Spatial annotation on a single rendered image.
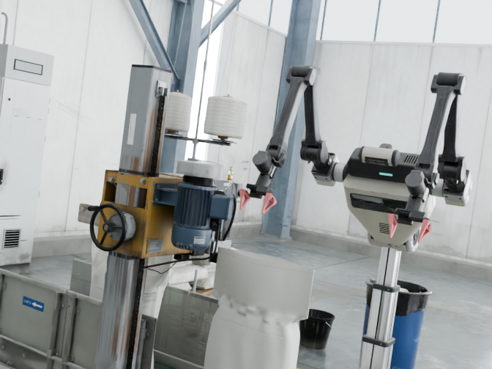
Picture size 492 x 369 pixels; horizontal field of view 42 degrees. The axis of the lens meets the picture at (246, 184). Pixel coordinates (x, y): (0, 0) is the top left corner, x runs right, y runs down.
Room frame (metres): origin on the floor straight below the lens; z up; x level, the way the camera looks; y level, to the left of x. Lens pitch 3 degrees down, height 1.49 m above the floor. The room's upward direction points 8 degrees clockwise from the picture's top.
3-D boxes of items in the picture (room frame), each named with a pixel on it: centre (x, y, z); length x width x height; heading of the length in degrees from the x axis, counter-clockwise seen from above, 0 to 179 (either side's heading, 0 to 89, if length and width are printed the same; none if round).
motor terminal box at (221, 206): (2.45, 0.08, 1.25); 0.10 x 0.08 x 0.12; 174
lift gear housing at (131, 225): (2.44, 0.45, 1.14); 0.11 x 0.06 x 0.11; 59
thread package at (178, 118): (2.73, 0.34, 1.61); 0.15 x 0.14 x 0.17; 59
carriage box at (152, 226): (2.61, 0.38, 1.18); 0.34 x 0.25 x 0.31; 149
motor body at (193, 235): (2.46, 0.18, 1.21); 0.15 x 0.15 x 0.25
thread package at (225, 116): (2.59, 0.12, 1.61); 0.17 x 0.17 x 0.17
